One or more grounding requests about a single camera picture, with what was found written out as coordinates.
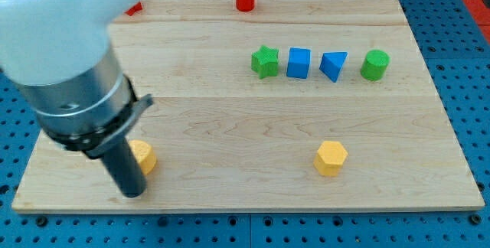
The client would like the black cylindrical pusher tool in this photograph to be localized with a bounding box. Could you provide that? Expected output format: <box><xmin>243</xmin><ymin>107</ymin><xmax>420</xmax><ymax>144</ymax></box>
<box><xmin>100</xmin><ymin>139</ymin><xmax>146</xmax><ymax>198</ymax></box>

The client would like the red star block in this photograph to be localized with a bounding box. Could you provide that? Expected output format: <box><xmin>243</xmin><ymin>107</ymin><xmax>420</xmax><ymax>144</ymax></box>
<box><xmin>125</xmin><ymin>2</ymin><xmax>143</xmax><ymax>16</ymax></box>

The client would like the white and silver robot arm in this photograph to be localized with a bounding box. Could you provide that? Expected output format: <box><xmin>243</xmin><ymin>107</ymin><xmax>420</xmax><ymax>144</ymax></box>
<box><xmin>1</xmin><ymin>0</ymin><xmax>153</xmax><ymax>197</ymax></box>

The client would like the green star block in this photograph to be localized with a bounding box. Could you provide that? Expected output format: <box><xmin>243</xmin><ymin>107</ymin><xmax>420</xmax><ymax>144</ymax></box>
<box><xmin>251</xmin><ymin>45</ymin><xmax>279</xmax><ymax>79</ymax></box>

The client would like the yellow cylinder block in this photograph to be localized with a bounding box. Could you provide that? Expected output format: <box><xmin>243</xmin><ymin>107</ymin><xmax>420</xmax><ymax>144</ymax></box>
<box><xmin>129</xmin><ymin>139</ymin><xmax>157</xmax><ymax>175</ymax></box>

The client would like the light wooden board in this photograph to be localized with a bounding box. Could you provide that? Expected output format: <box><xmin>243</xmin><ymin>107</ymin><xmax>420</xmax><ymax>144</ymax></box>
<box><xmin>11</xmin><ymin>0</ymin><xmax>485</xmax><ymax>214</ymax></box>

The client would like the blue cube block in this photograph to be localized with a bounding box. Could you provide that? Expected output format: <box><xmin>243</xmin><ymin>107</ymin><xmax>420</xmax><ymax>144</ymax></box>
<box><xmin>286</xmin><ymin>47</ymin><xmax>311</xmax><ymax>79</ymax></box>

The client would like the yellow hexagon block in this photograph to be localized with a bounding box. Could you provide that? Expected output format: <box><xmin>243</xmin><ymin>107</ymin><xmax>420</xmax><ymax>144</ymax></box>
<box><xmin>313</xmin><ymin>141</ymin><xmax>348</xmax><ymax>177</ymax></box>

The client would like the blue triangular prism block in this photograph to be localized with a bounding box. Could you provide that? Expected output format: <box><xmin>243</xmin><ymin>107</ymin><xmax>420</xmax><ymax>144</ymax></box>
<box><xmin>319</xmin><ymin>51</ymin><xmax>348</xmax><ymax>83</ymax></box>

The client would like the green cylinder block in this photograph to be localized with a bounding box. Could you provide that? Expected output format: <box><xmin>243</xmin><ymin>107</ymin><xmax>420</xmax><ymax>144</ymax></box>
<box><xmin>360</xmin><ymin>50</ymin><xmax>390</xmax><ymax>81</ymax></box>

